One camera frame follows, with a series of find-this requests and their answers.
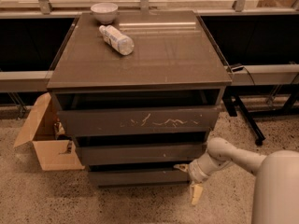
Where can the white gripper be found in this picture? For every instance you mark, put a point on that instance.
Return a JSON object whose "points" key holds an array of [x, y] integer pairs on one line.
{"points": [[195, 172]]}

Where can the grey bottom drawer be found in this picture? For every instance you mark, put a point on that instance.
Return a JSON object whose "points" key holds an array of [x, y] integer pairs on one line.
{"points": [[138, 177]]}

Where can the grey drawer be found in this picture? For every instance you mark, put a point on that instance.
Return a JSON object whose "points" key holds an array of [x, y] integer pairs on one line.
{"points": [[138, 177], [104, 122], [106, 155]]}

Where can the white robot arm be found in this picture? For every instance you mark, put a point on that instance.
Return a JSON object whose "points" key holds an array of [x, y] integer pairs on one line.
{"points": [[276, 189]]}

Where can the grey middle drawer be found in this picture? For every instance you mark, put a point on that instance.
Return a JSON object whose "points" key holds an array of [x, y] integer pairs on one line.
{"points": [[106, 155]]}

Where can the grey top drawer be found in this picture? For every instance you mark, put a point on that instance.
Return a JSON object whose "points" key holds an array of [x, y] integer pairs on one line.
{"points": [[104, 122]]}

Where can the dark grey drawer cabinet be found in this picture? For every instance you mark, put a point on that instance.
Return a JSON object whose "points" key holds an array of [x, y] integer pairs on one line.
{"points": [[173, 64]]}

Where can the open cardboard box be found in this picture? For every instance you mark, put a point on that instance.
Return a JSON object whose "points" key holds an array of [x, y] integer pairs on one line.
{"points": [[53, 154]]}

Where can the black metal stand leg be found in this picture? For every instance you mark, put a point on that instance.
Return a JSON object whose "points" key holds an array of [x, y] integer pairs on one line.
{"points": [[231, 101]]}

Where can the clear plastic water bottle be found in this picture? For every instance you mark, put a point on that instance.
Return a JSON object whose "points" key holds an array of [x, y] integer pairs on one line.
{"points": [[120, 42]]}

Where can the white ceramic bowl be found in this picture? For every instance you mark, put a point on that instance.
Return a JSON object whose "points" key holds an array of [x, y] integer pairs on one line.
{"points": [[105, 13]]}

